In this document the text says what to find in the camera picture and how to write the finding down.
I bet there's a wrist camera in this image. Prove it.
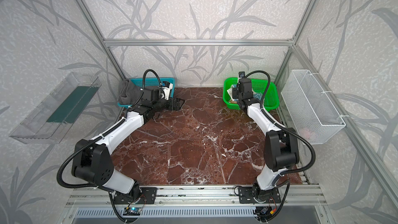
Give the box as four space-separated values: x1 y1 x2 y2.
238 72 246 79
160 81 174 100

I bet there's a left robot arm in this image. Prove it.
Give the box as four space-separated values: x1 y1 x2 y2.
57 87 185 199

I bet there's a clear acrylic wall shelf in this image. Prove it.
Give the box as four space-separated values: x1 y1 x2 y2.
9 72 102 144

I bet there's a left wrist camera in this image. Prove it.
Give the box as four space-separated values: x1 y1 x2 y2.
160 81 174 100

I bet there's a white wire mesh basket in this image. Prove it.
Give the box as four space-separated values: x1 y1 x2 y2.
282 69 346 145

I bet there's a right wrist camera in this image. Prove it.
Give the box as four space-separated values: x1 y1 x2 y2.
238 72 246 79

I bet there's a right circuit board with wires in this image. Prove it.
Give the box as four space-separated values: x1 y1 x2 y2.
254 206 277 219

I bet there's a green plastic basket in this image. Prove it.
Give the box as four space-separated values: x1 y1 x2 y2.
222 77 279 111

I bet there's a teal plastic basket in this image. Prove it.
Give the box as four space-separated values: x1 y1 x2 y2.
118 77 176 108

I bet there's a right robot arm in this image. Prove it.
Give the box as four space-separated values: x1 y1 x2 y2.
232 77 316 198

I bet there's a grey terry towel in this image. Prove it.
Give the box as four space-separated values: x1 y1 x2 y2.
119 79 143 106

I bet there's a blue patterned towel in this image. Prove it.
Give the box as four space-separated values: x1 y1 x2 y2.
227 84 263 104

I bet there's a left green circuit board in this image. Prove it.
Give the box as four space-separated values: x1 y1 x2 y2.
123 206 143 216

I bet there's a pink object in wire basket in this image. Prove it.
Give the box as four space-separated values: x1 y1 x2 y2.
300 128 314 140

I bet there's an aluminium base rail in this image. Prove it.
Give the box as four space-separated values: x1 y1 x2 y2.
66 184 327 207

